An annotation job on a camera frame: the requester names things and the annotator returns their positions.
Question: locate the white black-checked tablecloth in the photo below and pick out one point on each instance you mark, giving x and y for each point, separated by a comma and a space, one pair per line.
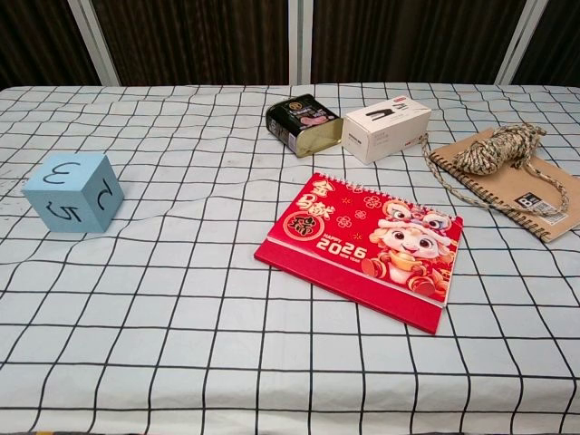
181, 317

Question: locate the brown spiral kraft notebook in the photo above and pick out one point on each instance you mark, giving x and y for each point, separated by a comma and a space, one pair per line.
512, 190

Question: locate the light blue numbered cube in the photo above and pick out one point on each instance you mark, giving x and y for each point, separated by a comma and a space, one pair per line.
68, 190

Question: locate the red 2026 desk calendar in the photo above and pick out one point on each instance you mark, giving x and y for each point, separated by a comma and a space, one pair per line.
362, 244

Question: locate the white stapler box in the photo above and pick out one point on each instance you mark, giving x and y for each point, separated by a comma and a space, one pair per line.
385, 131

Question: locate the black luncheon meat tin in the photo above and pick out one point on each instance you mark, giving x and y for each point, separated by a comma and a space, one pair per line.
299, 124

